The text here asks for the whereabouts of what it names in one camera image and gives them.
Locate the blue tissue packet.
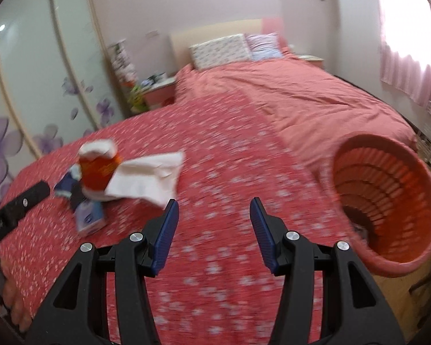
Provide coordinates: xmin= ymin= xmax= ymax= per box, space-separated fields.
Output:
xmin=74 ymin=199 xmax=107 ymax=237

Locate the floral print pillow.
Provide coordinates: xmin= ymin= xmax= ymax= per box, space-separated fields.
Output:
xmin=188 ymin=33 xmax=253 ymax=70

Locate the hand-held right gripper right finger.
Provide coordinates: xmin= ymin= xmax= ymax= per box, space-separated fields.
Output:
xmin=249 ymin=198 xmax=406 ymax=345

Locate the white paper bag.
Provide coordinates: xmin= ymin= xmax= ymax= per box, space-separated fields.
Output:
xmin=106 ymin=151 xmax=185 ymax=210

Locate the pink nightstand with mugs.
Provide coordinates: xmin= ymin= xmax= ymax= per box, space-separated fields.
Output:
xmin=142 ymin=77 xmax=176 ymax=110

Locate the green plush toy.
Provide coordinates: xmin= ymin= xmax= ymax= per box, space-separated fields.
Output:
xmin=127 ymin=84 xmax=148 ymax=116

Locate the orange plastic laundry basket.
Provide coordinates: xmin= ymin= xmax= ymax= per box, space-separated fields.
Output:
xmin=318 ymin=133 xmax=431 ymax=277

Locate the plush toy display tube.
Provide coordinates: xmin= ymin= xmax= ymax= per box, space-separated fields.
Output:
xmin=108 ymin=39 xmax=137 ymax=83

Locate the red floral bedspread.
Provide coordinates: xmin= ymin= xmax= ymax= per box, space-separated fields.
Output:
xmin=0 ymin=90 xmax=349 ymax=345

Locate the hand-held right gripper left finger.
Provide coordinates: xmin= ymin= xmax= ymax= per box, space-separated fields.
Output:
xmin=29 ymin=198 xmax=180 ymax=345

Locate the salmon duvet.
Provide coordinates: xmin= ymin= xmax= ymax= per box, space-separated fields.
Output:
xmin=174 ymin=52 xmax=419 ymax=159

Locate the flower print sliding wardrobe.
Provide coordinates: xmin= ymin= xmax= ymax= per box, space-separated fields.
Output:
xmin=0 ymin=0 xmax=126 ymax=220

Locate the pink curtain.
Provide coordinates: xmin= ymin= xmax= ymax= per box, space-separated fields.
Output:
xmin=374 ymin=0 xmax=431 ymax=106

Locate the pink striped pillow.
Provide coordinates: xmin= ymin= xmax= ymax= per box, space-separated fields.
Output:
xmin=246 ymin=32 xmax=284 ymax=61

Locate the dark blue cloth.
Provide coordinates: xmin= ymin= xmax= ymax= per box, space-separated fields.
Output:
xmin=53 ymin=167 xmax=85 ymax=211

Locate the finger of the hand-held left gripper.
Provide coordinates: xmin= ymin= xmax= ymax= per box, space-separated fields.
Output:
xmin=3 ymin=181 xmax=51 ymax=221

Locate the beige and pink headboard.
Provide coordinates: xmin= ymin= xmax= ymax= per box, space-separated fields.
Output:
xmin=169 ymin=17 xmax=284 ymax=69

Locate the person's left hand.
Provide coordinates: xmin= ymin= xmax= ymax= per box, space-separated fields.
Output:
xmin=0 ymin=259 xmax=34 ymax=334

